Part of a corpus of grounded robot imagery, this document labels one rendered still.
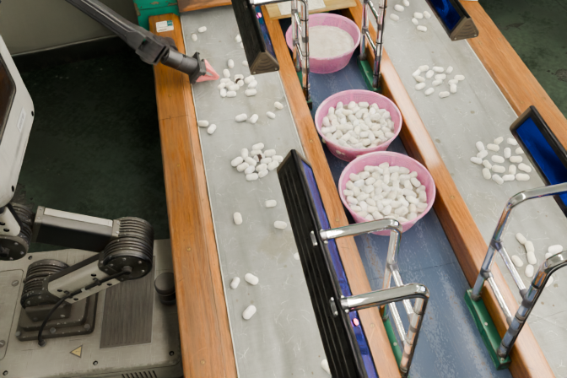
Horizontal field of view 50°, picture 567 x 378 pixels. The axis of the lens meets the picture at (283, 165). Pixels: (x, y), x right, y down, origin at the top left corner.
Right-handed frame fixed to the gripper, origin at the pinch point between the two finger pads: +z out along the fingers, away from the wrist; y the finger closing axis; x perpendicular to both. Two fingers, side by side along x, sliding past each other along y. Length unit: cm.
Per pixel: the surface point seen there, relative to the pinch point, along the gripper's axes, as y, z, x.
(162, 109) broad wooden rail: -12.0, -15.3, 11.5
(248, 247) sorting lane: -69, 0, 1
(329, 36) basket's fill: 14.5, 35.1, -25.5
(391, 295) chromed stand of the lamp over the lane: -110, -8, -43
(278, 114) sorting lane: -21.3, 14.1, -9.7
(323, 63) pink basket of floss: 0.0, 30.2, -22.0
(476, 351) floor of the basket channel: -107, 41, -25
